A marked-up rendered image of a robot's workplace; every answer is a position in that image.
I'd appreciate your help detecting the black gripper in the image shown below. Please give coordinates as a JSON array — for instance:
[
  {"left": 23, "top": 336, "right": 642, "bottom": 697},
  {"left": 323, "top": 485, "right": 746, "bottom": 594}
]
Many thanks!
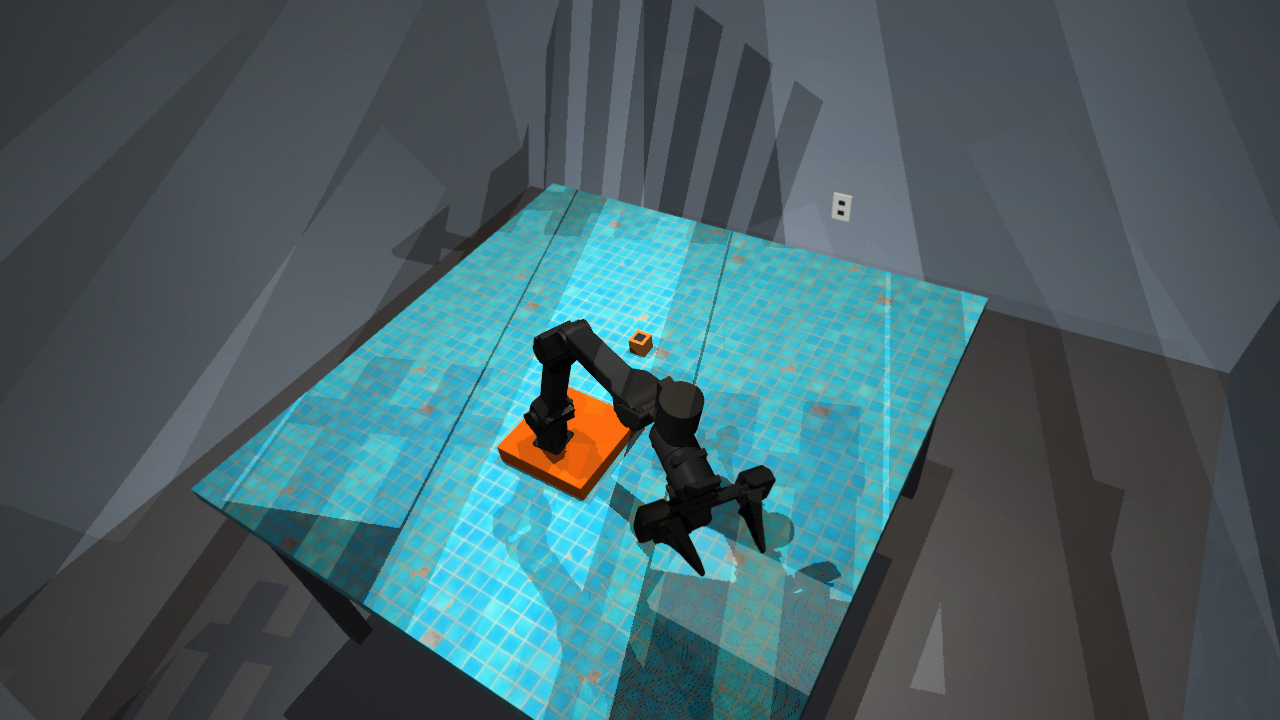
[{"left": 634, "top": 445, "right": 776, "bottom": 577}]

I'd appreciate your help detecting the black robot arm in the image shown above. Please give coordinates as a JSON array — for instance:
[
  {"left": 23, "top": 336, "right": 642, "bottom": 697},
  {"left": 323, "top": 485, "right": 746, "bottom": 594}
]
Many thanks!
[{"left": 524, "top": 319, "right": 705, "bottom": 464}]

